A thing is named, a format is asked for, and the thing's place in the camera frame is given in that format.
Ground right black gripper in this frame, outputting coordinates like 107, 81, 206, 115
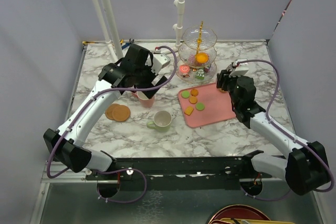
217, 69, 243, 108

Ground toy green cake slice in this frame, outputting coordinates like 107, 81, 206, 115
195, 69, 205, 80

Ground pink serving tray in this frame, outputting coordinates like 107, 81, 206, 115
177, 83, 236, 128

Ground toy orange egg tart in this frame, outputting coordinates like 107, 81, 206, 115
195, 52, 209, 64

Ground three-tier glass dessert stand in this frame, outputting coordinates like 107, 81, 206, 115
176, 21, 217, 84

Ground toy green macaron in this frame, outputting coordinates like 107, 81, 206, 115
181, 90, 190, 99
195, 102, 205, 111

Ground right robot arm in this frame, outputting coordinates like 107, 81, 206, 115
216, 70, 334, 195

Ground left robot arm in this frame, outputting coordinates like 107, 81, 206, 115
43, 44, 170, 179

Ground pink mug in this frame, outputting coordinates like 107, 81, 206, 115
135, 91, 155, 108

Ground toy brown chip cookie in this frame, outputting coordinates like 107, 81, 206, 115
190, 89, 199, 97

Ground toy orange round cookie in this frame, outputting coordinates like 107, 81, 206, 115
188, 96, 198, 104

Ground cork coaster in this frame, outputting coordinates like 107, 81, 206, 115
112, 105, 131, 122
105, 103, 119, 120

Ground toy yellow cracker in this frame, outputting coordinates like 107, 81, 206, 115
184, 106, 194, 116

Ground green mug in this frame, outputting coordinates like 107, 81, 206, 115
146, 111, 172, 133

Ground red round tray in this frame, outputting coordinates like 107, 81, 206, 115
208, 205, 271, 223

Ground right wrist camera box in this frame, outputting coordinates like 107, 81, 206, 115
226, 59, 249, 77

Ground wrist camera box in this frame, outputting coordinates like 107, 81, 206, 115
226, 59, 249, 77
151, 54, 170, 74

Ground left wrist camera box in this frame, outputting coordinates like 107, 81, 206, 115
151, 54, 170, 74

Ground white pvc pipe frame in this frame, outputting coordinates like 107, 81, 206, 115
92, 0, 185, 62

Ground blue-handled pliers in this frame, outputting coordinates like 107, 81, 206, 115
121, 39, 134, 50

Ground yellow-handled tool at wall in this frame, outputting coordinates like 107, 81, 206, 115
82, 41, 105, 45

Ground aluminium rail base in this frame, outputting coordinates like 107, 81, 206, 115
41, 155, 320, 184

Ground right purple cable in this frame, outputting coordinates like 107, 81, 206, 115
236, 59, 332, 201

